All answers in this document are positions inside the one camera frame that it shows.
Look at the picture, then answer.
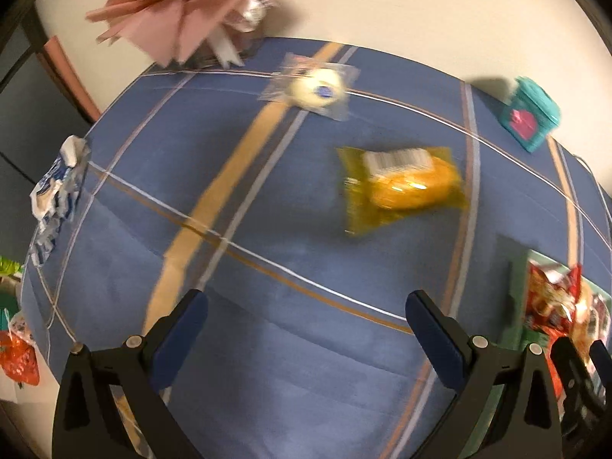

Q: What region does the beige bread packet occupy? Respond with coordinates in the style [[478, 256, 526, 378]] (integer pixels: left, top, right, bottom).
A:
[[571, 279, 599, 363]]

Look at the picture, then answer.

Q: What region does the red snack bag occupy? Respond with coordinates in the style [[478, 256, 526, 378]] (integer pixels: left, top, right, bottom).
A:
[[524, 262, 582, 398]]

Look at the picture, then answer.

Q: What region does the yellow cake packet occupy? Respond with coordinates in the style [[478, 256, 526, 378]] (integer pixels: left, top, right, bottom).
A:
[[337, 146, 468, 235]]

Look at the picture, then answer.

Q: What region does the round white bun packet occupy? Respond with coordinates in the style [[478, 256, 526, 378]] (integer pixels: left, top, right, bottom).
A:
[[259, 53, 360, 121]]

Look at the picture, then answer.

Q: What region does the white tray with green rim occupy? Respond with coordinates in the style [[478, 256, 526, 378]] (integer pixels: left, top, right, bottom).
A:
[[501, 250, 611, 349]]

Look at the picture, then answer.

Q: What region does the red strawberry wrapper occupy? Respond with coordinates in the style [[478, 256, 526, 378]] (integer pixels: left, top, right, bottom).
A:
[[1, 309, 41, 386]]

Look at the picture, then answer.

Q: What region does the crumpled blue white wrapper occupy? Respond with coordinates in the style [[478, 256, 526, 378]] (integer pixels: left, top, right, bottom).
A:
[[30, 135, 90, 266]]

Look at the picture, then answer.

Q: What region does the teal toy box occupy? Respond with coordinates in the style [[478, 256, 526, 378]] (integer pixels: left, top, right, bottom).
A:
[[499, 77, 560, 153]]

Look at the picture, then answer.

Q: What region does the blue plaid tablecloth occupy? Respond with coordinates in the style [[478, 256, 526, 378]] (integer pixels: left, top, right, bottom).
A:
[[22, 38, 611, 458]]

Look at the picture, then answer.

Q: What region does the pink flower bouquet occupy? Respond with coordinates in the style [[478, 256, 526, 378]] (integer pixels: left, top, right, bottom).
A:
[[84, 0, 330, 70]]

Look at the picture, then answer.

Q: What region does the white power cord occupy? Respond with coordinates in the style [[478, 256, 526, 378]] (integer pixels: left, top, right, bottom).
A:
[[572, 154, 612, 230]]

